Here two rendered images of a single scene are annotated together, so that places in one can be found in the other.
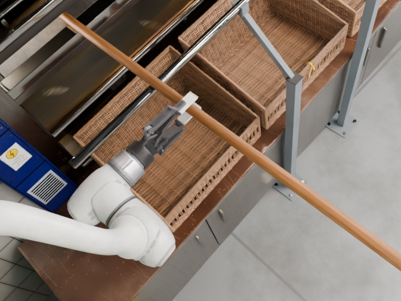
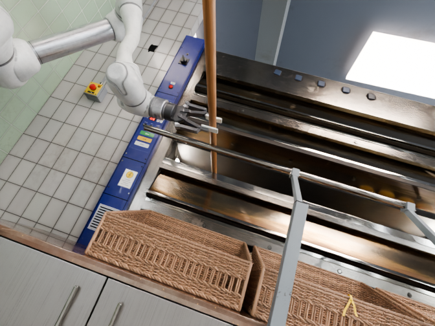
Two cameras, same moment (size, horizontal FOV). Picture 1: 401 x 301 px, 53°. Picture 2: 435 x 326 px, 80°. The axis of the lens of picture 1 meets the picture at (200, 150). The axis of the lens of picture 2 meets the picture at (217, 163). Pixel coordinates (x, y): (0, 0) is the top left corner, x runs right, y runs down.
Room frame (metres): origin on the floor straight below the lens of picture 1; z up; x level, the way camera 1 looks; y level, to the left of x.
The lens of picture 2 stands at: (-0.06, -0.61, 0.66)
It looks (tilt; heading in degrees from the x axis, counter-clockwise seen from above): 22 degrees up; 36
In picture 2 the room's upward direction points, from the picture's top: 20 degrees clockwise
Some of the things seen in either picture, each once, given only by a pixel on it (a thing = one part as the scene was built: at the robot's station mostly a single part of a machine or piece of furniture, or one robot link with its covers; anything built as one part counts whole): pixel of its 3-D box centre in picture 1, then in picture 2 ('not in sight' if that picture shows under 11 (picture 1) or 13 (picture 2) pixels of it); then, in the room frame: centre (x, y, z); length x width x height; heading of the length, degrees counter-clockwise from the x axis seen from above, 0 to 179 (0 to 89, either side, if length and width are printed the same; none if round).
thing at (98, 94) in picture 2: not in sight; (96, 92); (0.64, 1.01, 1.46); 0.10 x 0.07 x 0.10; 118
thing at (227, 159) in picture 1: (171, 135); (182, 246); (0.88, 0.09, 0.72); 0.56 x 0.49 x 0.28; 119
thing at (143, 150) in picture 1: (147, 147); (176, 113); (0.57, 0.13, 1.19); 0.09 x 0.07 x 0.08; 118
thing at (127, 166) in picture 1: (127, 166); (160, 108); (0.54, 0.19, 1.19); 0.09 x 0.06 x 0.09; 28
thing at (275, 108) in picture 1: (264, 42); (319, 295); (1.16, -0.43, 0.72); 0.56 x 0.49 x 0.28; 118
